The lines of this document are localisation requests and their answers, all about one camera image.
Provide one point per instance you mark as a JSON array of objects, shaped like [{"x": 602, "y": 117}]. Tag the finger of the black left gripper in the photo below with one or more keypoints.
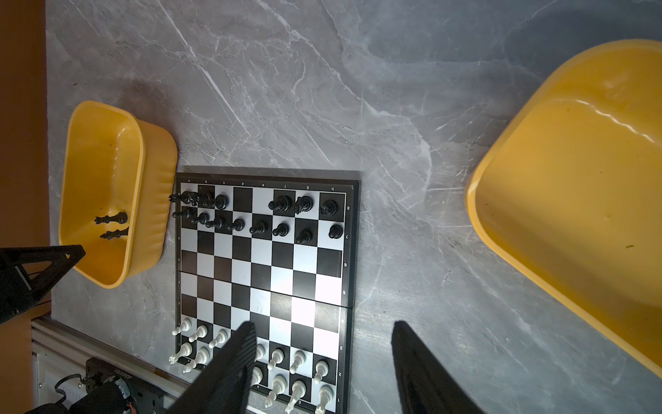
[{"x": 29, "y": 274}]

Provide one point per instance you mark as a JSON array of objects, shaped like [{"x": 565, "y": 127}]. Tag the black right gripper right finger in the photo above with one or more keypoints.
[{"x": 424, "y": 385}]

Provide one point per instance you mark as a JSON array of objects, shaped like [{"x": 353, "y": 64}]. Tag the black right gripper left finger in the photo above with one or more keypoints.
[{"x": 224, "y": 385}]

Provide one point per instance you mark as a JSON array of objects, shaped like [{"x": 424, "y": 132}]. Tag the black chess piece bishop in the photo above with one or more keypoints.
[{"x": 115, "y": 234}]

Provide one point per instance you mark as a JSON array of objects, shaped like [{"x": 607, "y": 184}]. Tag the black chess piece small pawn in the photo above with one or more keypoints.
[{"x": 186, "y": 197}]

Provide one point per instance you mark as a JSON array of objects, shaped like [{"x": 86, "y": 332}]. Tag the white chess piece knight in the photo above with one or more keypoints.
[{"x": 184, "y": 351}]

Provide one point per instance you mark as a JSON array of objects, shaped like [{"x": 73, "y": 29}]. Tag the white pawn on board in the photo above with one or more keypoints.
[{"x": 184, "y": 326}]

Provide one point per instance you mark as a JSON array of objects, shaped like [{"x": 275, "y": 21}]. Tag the black white chess board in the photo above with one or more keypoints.
[{"x": 279, "y": 253}]

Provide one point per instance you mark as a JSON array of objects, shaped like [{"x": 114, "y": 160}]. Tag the black pawn on board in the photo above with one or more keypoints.
[{"x": 186, "y": 213}]

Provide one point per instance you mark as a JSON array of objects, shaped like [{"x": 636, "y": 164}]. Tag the yellow left plastic tray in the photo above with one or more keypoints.
[{"x": 115, "y": 162}]

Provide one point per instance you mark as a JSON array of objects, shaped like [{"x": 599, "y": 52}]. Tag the yellow plastic tray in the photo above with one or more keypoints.
[
  {"x": 115, "y": 162},
  {"x": 570, "y": 193}
]

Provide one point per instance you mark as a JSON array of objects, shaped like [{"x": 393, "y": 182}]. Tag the yellow right plastic tray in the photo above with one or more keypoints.
[{"x": 570, "y": 193}]

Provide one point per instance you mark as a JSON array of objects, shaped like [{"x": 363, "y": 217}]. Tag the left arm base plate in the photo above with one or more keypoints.
[{"x": 119, "y": 385}]

